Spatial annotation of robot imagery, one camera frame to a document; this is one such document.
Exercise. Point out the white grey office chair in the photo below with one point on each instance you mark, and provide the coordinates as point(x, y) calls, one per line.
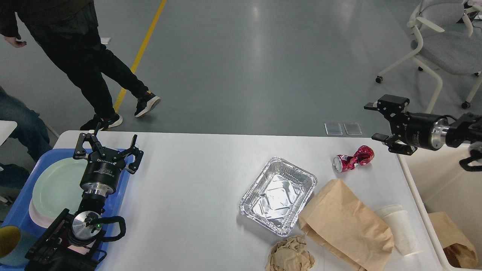
point(443, 37)

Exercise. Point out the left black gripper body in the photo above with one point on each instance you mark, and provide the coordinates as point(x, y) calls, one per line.
point(102, 174)

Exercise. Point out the beige plastic bin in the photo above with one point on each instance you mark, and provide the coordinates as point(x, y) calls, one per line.
point(439, 184)

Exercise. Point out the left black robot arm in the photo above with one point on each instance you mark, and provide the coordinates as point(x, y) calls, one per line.
point(50, 255)

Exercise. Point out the brown paper bag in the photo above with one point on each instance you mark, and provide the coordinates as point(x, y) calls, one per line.
point(458, 249)
point(337, 220)

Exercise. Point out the red foil wrapper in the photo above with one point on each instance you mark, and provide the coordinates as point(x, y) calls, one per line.
point(344, 163)

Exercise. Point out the white paper cup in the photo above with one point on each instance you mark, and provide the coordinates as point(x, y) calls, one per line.
point(405, 238)

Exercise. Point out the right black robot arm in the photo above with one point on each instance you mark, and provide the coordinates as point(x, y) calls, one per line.
point(466, 128)

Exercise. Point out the standing person in black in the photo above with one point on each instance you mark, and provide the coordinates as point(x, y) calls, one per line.
point(67, 31)

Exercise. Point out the aluminium foil tray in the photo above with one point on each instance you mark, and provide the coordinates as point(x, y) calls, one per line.
point(278, 195)

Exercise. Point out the pink plate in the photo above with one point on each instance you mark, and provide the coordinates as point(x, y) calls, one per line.
point(42, 215)

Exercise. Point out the green plate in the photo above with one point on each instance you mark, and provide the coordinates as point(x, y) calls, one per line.
point(58, 187)

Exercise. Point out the floor outlet plate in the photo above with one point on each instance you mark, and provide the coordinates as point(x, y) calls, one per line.
point(333, 129)
point(352, 128)

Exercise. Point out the blue plastic tray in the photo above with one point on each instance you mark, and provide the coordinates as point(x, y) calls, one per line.
point(19, 213)

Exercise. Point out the right floor outlet plate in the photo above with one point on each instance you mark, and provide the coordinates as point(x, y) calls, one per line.
point(352, 128)

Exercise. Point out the brown paper ball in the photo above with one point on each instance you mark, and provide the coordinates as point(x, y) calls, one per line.
point(290, 255)

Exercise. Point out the dark green mug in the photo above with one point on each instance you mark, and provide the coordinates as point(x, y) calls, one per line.
point(14, 245)

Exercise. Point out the white paper scrap on floor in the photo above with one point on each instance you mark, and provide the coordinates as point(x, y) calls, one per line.
point(105, 40)

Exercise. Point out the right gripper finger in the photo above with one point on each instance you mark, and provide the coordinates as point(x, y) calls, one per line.
point(388, 140)
point(390, 106)

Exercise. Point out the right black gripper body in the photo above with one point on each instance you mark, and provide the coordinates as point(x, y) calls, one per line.
point(411, 131)

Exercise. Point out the brown paper bag in bin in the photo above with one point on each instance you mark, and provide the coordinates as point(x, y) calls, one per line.
point(458, 249)

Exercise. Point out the pink mug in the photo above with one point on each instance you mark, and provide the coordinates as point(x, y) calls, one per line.
point(71, 234)

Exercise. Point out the standing person's right hand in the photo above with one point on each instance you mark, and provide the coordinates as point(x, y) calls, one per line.
point(16, 41)

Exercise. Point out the left floor outlet plate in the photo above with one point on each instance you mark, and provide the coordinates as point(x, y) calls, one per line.
point(333, 129)

